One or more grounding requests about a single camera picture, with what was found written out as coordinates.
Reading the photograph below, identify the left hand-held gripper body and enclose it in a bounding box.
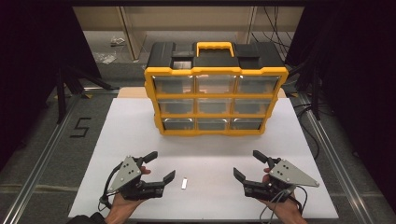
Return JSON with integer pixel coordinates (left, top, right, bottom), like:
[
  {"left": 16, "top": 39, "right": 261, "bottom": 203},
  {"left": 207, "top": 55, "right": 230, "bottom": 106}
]
[{"left": 106, "top": 155, "right": 165, "bottom": 201}]

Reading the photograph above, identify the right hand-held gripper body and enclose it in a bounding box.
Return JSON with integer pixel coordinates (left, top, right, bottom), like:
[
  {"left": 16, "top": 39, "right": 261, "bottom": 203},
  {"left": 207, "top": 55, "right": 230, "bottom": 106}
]
[{"left": 243, "top": 158, "right": 320, "bottom": 203}]

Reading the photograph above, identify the yellow black organizer cabinet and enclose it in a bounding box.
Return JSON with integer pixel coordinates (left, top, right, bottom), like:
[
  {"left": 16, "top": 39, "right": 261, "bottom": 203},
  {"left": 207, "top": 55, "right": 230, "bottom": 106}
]
[{"left": 144, "top": 41, "right": 290, "bottom": 137}]

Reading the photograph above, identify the person's left hand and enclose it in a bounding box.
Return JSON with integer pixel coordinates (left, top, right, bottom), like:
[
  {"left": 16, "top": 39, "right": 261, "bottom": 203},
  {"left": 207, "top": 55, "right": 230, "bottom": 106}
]
[{"left": 104, "top": 166, "right": 152, "bottom": 224}]

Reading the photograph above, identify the person's right hand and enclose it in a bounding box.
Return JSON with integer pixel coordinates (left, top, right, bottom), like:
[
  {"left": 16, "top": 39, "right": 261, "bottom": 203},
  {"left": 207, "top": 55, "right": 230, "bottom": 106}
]
[{"left": 257, "top": 167, "right": 308, "bottom": 224}]

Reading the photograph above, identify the grid of clear plastic drawers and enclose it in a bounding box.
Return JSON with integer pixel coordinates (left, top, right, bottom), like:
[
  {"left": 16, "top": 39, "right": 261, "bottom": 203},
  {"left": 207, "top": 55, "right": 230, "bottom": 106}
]
[{"left": 152, "top": 75, "right": 280, "bottom": 132}]

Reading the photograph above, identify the black metal stand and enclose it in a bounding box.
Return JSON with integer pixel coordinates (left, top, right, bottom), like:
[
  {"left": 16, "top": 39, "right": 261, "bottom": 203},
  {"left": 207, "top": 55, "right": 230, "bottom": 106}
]
[
  {"left": 294, "top": 60, "right": 323, "bottom": 121},
  {"left": 55, "top": 64, "right": 121, "bottom": 125}
]

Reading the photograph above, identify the large clear plastic bag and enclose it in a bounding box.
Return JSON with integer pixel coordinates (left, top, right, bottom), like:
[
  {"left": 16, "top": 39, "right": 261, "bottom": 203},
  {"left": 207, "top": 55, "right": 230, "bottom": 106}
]
[{"left": 93, "top": 51, "right": 119, "bottom": 65}]

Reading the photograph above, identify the dark curtain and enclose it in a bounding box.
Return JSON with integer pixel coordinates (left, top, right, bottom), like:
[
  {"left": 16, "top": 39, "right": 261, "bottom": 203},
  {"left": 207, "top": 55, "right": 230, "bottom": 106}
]
[
  {"left": 284, "top": 0, "right": 396, "bottom": 214},
  {"left": 0, "top": 0, "right": 103, "bottom": 171}
]

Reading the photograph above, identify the small clear plastic bag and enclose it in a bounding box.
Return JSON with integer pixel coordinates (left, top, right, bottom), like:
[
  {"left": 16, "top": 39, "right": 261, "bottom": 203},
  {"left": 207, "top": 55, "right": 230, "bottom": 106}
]
[{"left": 109, "top": 35, "right": 126, "bottom": 48}]

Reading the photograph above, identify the light wooden shelf unit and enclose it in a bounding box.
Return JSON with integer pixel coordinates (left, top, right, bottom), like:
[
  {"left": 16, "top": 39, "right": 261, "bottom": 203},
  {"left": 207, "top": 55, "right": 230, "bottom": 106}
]
[{"left": 73, "top": 6, "right": 304, "bottom": 62}]

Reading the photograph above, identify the left hand-held gripper cable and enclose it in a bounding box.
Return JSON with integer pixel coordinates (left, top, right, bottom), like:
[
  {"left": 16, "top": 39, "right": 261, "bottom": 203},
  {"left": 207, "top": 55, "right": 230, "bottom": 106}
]
[{"left": 97, "top": 161, "right": 124, "bottom": 213}]

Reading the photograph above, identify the black floor cable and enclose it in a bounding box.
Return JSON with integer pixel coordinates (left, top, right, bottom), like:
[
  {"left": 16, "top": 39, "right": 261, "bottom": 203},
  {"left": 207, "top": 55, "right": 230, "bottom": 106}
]
[{"left": 292, "top": 102, "right": 321, "bottom": 161}]

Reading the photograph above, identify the aluminium floor rail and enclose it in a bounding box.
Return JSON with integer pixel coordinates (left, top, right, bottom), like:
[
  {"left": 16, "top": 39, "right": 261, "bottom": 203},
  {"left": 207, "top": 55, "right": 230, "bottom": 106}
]
[
  {"left": 297, "top": 92, "right": 378, "bottom": 224},
  {"left": 0, "top": 92, "right": 84, "bottom": 224}
]

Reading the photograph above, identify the yellow carry handle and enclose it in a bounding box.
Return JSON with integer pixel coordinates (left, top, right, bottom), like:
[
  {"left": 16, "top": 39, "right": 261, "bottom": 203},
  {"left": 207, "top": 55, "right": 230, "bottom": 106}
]
[{"left": 195, "top": 41, "right": 235, "bottom": 59}]

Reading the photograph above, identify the black cable bundle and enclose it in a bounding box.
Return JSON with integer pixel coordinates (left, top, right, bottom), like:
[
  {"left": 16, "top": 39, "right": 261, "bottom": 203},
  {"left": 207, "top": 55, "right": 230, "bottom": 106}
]
[{"left": 250, "top": 6, "right": 295, "bottom": 62}]

